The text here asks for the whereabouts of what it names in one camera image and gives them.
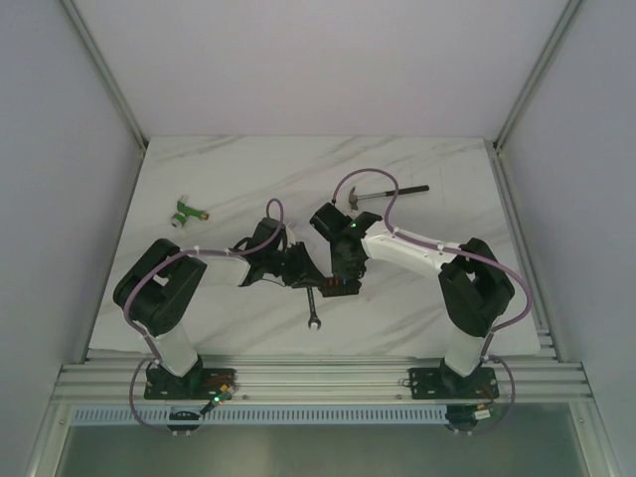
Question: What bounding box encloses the green white connector plug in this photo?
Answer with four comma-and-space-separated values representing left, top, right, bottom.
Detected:
170, 196, 210, 229

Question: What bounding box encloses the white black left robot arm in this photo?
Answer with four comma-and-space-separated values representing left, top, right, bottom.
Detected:
113, 218, 325, 399

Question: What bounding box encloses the black fuse box base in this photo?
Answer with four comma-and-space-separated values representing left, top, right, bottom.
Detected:
318, 276, 362, 298

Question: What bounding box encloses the aluminium rail frame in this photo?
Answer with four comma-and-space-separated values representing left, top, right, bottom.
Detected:
29, 0, 636, 477

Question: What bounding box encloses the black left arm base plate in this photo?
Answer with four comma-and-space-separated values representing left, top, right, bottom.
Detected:
144, 368, 236, 400

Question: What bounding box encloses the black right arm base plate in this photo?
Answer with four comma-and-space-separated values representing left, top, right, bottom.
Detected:
407, 364, 500, 400

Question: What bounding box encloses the white slotted cable duct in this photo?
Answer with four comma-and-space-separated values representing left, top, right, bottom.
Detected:
72, 402, 451, 427

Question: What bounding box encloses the silver open-end wrench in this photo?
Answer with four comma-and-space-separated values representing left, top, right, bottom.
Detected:
306, 287, 322, 331

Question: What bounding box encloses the claw hammer black handle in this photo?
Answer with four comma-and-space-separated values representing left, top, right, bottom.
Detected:
348, 185, 430, 210

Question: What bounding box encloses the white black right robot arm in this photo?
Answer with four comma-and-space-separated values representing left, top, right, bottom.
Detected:
309, 203, 515, 398

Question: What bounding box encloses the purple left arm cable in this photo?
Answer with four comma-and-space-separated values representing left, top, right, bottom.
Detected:
121, 199, 285, 438

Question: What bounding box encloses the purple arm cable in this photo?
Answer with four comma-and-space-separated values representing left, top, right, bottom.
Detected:
331, 168, 531, 438
121, 199, 285, 438

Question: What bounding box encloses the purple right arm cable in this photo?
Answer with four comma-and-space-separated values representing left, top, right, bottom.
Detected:
331, 168, 531, 438

